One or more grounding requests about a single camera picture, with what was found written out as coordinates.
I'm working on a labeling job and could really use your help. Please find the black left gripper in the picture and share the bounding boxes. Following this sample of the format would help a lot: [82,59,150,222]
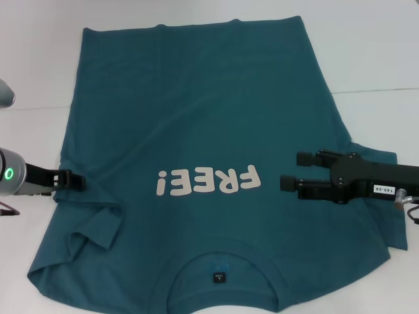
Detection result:
[24,162,87,191]

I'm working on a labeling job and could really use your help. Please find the left arm cable with plug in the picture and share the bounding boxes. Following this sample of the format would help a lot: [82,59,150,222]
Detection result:
[0,200,21,217]

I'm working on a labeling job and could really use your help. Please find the teal t-shirt with FREE print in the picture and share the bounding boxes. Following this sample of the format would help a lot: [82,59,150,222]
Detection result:
[26,14,410,314]

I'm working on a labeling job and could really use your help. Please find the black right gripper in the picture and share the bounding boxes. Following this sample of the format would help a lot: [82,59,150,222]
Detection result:
[280,148,419,206]

